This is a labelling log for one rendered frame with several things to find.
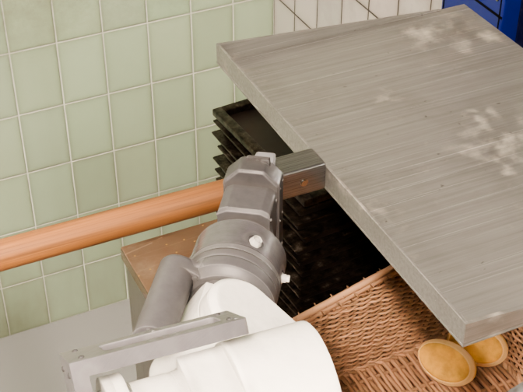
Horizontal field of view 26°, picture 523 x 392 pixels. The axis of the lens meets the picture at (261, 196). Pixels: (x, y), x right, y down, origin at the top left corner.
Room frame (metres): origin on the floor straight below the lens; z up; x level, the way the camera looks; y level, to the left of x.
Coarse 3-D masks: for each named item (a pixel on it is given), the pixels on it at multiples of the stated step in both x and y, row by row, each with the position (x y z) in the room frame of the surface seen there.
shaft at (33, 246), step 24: (192, 192) 0.90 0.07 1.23; (216, 192) 0.90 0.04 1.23; (96, 216) 0.86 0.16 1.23; (120, 216) 0.86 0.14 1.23; (144, 216) 0.87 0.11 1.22; (168, 216) 0.88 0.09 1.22; (192, 216) 0.89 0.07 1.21; (0, 240) 0.82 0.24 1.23; (24, 240) 0.83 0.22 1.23; (48, 240) 0.83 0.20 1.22; (72, 240) 0.84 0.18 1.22; (96, 240) 0.84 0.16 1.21; (0, 264) 0.81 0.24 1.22; (24, 264) 0.82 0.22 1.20
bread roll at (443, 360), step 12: (420, 348) 1.28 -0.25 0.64; (432, 348) 1.27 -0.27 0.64; (444, 348) 1.27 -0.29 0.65; (456, 348) 1.26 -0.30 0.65; (420, 360) 1.27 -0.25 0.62; (432, 360) 1.26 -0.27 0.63; (444, 360) 1.25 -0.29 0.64; (456, 360) 1.25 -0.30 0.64; (468, 360) 1.25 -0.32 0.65; (432, 372) 1.25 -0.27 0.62; (444, 372) 1.24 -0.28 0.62; (456, 372) 1.24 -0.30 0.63; (468, 372) 1.23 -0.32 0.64; (444, 384) 1.24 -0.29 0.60; (456, 384) 1.23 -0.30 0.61
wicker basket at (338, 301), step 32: (352, 288) 1.27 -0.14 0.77; (384, 288) 1.30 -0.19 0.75; (320, 320) 1.25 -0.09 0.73; (352, 320) 1.27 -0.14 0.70; (384, 320) 1.30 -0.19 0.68; (416, 320) 1.32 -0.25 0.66; (352, 352) 1.27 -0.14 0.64; (384, 352) 1.31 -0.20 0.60; (416, 352) 1.32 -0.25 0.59; (512, 352) 1.29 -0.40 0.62; (352, 384) 1.25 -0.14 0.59; (384, 384) 1.25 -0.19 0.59; (416, 384) 1.25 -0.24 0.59
